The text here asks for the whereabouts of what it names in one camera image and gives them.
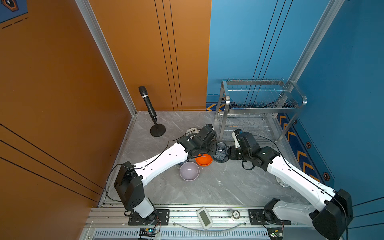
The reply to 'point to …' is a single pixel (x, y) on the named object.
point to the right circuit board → (275, 233)
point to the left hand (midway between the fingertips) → (216, 145)
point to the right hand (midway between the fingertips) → (227, 150)
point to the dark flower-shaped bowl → (221, 154)
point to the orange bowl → (205, 160)
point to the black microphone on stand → (158, 130)
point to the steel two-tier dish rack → (264, 108)
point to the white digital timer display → (204, 218)
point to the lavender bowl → (189, 171)
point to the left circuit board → (148, 232)
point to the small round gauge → (236, 214)
